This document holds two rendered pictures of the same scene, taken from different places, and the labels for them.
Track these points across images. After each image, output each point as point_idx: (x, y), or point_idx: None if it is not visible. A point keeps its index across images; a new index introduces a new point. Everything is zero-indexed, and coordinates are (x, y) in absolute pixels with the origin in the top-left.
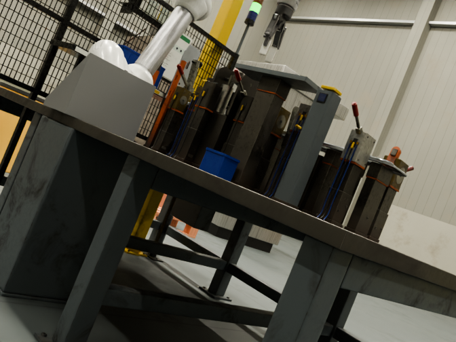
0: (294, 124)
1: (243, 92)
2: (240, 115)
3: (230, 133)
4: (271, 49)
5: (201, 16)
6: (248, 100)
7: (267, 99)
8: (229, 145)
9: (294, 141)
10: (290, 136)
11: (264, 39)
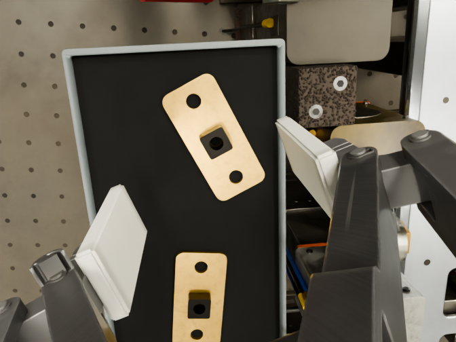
0: (300, 269)
1: (263, 2)
2: (266, 28)
3: (260, 9)
4: (310, 165)
5: None
6: (281, 36)
7: None
8: (251, 31)
9: (294, 257)
10: (297, 243)
11: (81, 245)
